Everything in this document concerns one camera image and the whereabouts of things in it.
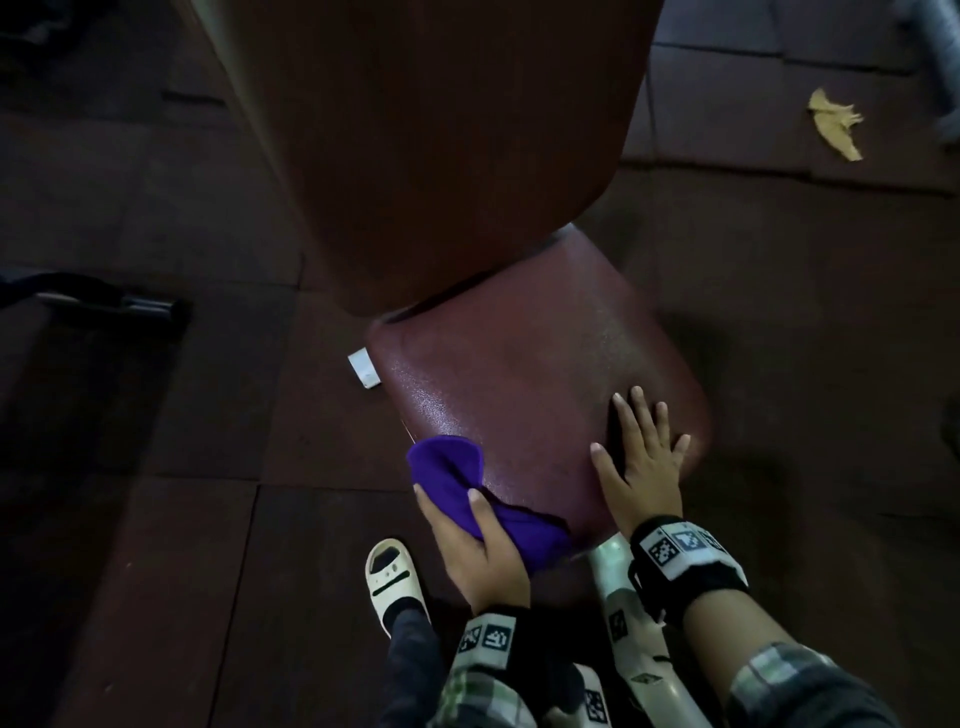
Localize person's left hand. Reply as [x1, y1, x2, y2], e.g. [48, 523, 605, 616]
[413, 483, 532, 617]

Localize person's right hand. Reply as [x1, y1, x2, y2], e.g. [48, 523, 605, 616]
[590, 386, 692, 538]

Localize purple cleaning cloth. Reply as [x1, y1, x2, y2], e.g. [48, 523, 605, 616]
[407, 434, 576, 576]

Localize person's right forearm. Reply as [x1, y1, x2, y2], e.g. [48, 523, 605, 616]
[680, 590, 903, 728]

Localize person's left forearm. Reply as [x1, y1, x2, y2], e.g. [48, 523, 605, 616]
[425, 659, 543, 728]

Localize person's white left sandal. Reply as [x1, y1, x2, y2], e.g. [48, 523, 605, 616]
[364, 537, 431, 640]

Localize person's dark trousers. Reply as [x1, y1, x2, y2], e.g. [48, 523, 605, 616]
[377, 605, 453, 728]

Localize black right wristband with markers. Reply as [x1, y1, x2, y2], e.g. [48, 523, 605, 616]
[627, 515, 751, 629]

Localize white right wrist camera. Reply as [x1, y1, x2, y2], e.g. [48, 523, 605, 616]
[599, 588, 674, 693]

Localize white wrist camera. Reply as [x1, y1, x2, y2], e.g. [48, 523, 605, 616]
[543, 663, 614, 728]
[599, 588, 674, 693]

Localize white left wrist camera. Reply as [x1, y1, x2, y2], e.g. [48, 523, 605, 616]
[543, 663, 614, 728]

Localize white tube equipment frame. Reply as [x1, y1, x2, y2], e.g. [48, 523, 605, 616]
[894, 0, 960, 145]

